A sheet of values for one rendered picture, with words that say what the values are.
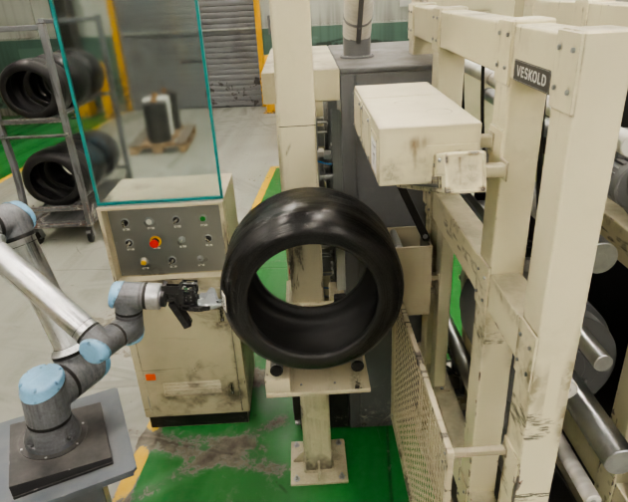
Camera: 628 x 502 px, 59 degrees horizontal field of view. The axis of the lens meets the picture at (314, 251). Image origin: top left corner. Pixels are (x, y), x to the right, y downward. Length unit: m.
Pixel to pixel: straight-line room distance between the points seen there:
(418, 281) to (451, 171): 0.91
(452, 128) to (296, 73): 0.72
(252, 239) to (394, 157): 0.54
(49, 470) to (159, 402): 0.99
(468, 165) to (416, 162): 0.14
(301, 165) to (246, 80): 9.17
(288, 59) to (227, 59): 9.25
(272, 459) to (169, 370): 0.68
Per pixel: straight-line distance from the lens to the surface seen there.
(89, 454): 2.22
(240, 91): 11.19
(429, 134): 1.36
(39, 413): 2.18
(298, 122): 1.95
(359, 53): 2.49
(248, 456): 2.94
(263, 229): 1.67
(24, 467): 2.25
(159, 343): 2.84
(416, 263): 2.11
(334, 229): 1.64
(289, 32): 1.91
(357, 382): 2.03
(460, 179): 1.30
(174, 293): 1.89
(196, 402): 3.03
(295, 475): 2.81
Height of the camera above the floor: 2.10
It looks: 26 degrees down
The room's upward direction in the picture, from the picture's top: 3 degrees counter-clockwise
